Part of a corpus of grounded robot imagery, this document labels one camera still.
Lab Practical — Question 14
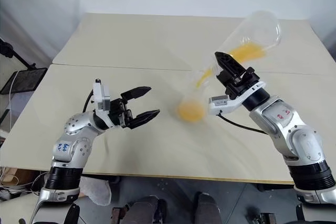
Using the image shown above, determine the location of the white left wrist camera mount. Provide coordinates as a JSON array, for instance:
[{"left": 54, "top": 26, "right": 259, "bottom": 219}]
[{"left": 92, "top": 78, "right": 114, "bottom": 131}]

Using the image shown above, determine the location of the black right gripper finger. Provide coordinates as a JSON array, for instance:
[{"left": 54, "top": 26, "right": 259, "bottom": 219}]
[
  {"left": 215, "top": 72, "right": 228, "bottom": 90},
  {"left": 214, "top": 51, "right": 247, "bottom": 86}
]

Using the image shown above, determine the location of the dark rounded shape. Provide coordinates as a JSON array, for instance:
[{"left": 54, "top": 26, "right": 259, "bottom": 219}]
[
  {"left": 121, "top": 195, "right": 166, "bottom": 224},
  {"left": 193, "top": 191, "right": 222, "bottom": 224}
]

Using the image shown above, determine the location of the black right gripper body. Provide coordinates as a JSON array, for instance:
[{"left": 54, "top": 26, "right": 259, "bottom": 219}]
[{"left": 225, "top": 67, "right": 261, "bottom": 101}]

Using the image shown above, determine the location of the thin white cable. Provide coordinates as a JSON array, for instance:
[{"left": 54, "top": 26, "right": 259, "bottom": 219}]
[{"left": 5, "top": 71, "right": 19, "bottom": 113}]

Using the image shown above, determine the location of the black mesh plate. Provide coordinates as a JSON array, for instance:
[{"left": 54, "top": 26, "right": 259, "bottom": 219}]
[{"left": 0, "top": 67, "right": 48, "bottom": 95}]

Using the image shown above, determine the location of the black metal floor fixture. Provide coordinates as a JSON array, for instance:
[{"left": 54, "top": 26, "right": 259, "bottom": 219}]
[{"left": 246, "top": 209, "right": 277, "bottom": 224}]

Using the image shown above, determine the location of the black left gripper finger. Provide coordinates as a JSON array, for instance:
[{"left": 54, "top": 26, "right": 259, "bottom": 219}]
[
  {"left": 120, "top": 86, "right": 153, "bottom": 101},
  {"left": 129, "top": 109, "right": 161, "bottom": 130}
]

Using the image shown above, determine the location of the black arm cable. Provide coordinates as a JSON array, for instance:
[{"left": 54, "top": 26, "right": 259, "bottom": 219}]
[
  {"left": 218, "top": 112, "right": 266, "bottom": 134},
  {"left": 82, "top": 89, "right": 96, "bottom": 114}
]

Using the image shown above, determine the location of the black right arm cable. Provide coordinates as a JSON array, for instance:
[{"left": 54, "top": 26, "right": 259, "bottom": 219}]
[{"left": 218, "top": 112, "right": 266, "bottom": 134}]

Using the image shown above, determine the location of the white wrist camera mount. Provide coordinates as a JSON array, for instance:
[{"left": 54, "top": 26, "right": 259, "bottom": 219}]
[
  {"left": 208, "top": 81, "right": 267, "bottom": 116},
  {"left": 92, "top": 78, "right": 114, "bottom": 131}
]

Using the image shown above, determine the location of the white wire bundle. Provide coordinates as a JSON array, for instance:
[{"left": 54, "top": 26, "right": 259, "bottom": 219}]
[{"left": 0, "top": 165, "right": 49, "bottom": 201}]

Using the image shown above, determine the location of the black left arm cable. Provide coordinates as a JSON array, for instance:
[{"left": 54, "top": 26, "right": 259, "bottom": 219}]
[{"left": 82, "top": 89, "right": 96, "bottom": 114}]

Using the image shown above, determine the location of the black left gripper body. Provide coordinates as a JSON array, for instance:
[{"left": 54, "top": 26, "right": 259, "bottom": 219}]
[{"left": 108, "top": 98, "right": 134, "bottom": 130}]

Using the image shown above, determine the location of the clear cup with orange liquid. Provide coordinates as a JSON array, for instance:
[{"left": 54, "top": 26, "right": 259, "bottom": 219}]
[{"left": 194, "top": 9, "right": 282, "bottom": 90}]

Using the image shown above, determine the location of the clear plastic bag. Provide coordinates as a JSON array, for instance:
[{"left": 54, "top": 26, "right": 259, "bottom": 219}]
[{"left": 79, "top": 176, "right": 112, "bottom": 206}]

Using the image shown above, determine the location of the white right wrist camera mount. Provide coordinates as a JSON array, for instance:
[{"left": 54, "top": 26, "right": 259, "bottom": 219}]
[{"left": 208, "top": 81, "right": 267, "bottom": 116}]

